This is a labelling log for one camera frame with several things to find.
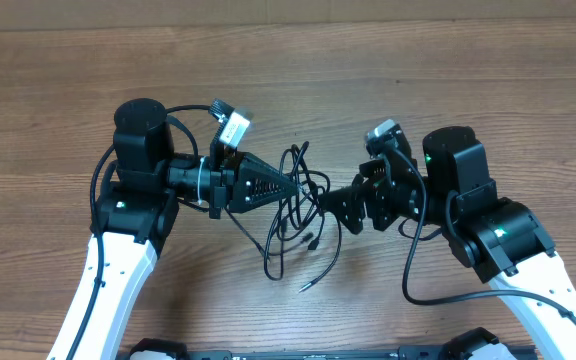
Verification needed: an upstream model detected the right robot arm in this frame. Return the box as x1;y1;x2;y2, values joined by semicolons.
320;120;576;359

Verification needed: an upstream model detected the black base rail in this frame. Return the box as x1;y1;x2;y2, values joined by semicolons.
117;327;538;360

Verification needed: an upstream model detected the black USB cable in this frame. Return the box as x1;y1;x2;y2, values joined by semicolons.
225;169;343;294
262;141;332;281

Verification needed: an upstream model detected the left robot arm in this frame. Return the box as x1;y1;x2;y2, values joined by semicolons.
48;98;299;359

